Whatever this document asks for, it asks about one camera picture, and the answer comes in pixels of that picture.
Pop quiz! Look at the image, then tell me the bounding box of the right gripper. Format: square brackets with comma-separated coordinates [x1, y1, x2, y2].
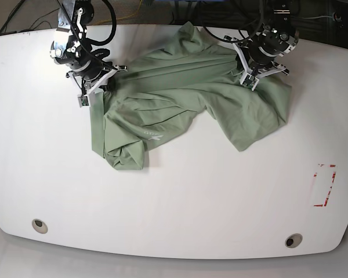
[66, 62, 128, 96]

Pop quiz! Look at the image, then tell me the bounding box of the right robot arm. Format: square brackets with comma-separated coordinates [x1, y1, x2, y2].
[50, 1, 127, 98]

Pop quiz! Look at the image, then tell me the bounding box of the table grommet hole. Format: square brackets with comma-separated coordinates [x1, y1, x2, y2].
[285, 233, 303, 248]
[32, 219, 48, 234]

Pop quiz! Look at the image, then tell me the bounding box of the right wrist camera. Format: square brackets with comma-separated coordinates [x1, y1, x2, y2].
[77, 94, 90, 108]

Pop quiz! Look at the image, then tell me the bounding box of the left table grommet hole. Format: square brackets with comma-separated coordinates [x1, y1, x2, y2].
[32, 219, 48, 234]

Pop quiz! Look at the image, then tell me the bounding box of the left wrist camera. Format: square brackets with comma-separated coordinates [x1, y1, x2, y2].
[240, 71, 259, 91]

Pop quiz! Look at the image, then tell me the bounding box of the yellow cable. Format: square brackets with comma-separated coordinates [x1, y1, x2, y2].
[94, 0, 143, 27]

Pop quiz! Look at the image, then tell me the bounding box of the right table grommet hole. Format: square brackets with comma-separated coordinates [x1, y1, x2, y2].
[285, 233, 303, 248]

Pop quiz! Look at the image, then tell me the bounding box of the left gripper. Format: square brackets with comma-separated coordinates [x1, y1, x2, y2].
[234, 34, 290, 79]

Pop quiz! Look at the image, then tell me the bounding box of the red tape marking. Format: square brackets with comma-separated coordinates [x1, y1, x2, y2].
[311, 164, 337, 207]

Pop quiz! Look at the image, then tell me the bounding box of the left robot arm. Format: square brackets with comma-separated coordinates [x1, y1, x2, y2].
[201, 1, 299, 88]

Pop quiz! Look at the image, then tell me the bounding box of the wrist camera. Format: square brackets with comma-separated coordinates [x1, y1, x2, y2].
[240, 71, 259, 91]
[77, 94, 90, 108]

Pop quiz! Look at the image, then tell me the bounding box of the green t-shirt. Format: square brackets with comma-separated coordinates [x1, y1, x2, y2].
[90, 23, 291, 170]

